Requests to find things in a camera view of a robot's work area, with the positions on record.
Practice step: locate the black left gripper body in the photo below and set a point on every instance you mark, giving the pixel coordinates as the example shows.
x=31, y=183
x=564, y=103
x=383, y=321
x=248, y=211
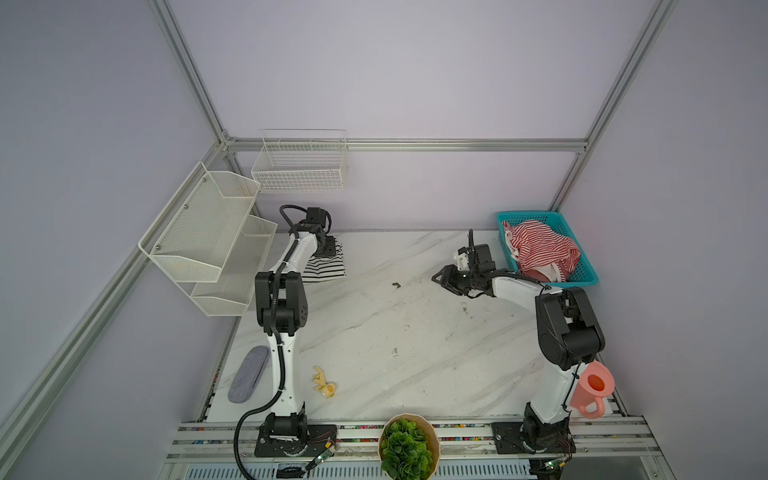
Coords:
x=326, y=249

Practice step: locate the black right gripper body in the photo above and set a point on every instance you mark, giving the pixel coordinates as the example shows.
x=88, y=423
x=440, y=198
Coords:
x=466, y=281

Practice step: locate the black white striped tank top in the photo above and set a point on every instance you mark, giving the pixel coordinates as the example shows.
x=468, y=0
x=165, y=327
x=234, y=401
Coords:
x=325, y=269

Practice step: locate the red white striped tank top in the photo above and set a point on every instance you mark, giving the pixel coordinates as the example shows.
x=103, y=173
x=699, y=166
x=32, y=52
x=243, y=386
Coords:
x=540, y=252

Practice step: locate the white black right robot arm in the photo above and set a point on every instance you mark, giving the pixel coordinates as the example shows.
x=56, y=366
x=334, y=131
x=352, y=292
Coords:
x=569, y=337

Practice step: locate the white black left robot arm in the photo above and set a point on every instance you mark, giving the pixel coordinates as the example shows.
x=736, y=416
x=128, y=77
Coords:
x=282, y=310

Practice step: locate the teal plastic basket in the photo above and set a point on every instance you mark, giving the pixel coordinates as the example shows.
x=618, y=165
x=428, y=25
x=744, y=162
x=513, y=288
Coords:
x=584, y=274

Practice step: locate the white mesh two-tier shelf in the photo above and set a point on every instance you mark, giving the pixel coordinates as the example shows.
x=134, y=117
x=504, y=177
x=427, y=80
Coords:
x=210, y=243

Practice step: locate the yellow banana peel toy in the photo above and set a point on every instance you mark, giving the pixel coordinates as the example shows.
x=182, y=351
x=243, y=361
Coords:
x=326, y=388

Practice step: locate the pink watering can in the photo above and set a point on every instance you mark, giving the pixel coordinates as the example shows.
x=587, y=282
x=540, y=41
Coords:
x=595, y=384

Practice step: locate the green plant in pot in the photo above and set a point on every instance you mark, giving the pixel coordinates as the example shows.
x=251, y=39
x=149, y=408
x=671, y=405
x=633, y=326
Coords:
x=409, y=448

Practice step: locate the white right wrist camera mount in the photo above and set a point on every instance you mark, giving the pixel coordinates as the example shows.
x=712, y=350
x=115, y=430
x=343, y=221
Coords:
x=461, y=259

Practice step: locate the white wire wall basket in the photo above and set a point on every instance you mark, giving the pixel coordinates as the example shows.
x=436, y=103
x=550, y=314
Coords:
x=301, y=161

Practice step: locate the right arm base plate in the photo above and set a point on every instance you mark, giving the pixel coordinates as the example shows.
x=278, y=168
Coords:
x=530, y=437

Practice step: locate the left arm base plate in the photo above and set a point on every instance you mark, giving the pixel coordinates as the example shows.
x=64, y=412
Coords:
x=271, y=445

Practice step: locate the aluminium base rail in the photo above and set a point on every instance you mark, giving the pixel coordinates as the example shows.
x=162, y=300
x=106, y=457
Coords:
x=467, y=450

